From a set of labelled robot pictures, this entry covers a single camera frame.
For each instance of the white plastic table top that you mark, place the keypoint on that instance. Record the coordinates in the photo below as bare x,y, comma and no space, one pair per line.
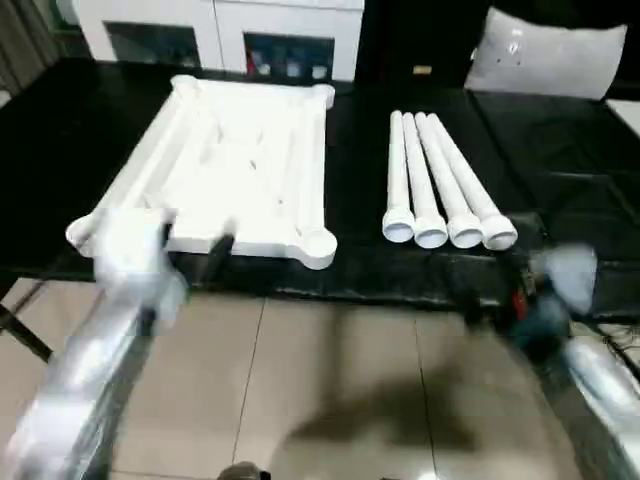
240,165

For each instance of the white plastic table leg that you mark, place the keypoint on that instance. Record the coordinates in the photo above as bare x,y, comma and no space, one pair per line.
442,175
417,175
397,165
467,175

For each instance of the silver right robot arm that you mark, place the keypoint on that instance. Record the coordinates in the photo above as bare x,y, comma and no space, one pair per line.
605,375

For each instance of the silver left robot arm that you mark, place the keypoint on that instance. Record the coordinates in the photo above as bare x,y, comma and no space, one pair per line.
75,375

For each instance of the black work mat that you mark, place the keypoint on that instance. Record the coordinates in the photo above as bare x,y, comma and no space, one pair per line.
75,150

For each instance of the white flat board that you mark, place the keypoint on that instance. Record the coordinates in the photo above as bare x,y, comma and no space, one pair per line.
625,111

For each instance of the dark robot foot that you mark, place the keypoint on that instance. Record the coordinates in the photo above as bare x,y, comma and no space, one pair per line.
245,472

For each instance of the light grey pillow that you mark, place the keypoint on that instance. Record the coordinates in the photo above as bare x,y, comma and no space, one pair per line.
545,55

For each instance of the white cabinet with glass doors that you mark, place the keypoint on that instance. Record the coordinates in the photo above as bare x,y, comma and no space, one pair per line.
220,20

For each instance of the black sofa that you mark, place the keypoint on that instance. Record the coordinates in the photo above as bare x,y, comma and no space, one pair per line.
415,35

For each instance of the grey curtain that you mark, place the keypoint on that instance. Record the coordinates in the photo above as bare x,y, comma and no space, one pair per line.
25,40

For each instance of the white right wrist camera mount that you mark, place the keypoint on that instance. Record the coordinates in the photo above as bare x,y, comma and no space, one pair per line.
575,275

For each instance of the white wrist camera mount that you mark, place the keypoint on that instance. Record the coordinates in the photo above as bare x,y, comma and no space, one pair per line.
575,275
135,260

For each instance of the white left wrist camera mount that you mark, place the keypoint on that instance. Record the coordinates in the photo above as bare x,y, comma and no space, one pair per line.
135,260

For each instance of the black table frame leg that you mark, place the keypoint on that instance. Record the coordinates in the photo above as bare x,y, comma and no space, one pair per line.
25,332

